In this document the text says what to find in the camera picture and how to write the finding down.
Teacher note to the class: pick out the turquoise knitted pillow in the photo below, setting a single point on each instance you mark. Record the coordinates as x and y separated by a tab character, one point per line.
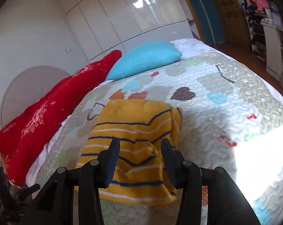
143	58

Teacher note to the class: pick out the purple square clock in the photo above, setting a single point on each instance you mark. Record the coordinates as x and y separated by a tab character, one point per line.
276	19

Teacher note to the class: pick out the teal door curtain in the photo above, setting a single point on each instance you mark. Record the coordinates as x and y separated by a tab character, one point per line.
210	25

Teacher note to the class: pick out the white glossy wardrobe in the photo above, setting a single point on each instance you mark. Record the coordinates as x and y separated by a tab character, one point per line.
101	26

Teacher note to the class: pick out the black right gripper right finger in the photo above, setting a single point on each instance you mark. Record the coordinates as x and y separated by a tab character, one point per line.
226	203

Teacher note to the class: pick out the white wall socket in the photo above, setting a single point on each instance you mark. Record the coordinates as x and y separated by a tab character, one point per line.
67	50

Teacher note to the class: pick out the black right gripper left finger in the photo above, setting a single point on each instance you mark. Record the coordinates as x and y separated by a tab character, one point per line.
55	201

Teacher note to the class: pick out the pink clothes pile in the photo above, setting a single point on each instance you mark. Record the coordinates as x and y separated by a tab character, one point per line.
261	4

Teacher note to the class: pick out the white shelf unit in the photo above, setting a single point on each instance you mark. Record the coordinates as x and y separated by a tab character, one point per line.
266	41

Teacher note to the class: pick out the yellow striped sweater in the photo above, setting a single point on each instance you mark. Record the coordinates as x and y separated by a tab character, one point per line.
140	177

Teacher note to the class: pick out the red patterned duvet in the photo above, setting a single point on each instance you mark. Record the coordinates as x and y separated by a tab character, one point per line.
23	138

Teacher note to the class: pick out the white round headboard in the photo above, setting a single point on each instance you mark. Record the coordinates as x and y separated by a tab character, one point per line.
28	88

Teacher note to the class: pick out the brown wooden door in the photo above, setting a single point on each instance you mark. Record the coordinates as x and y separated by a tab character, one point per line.
234	23

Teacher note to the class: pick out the patchwork quilted bedspread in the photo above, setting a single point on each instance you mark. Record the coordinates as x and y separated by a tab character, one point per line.
231	118

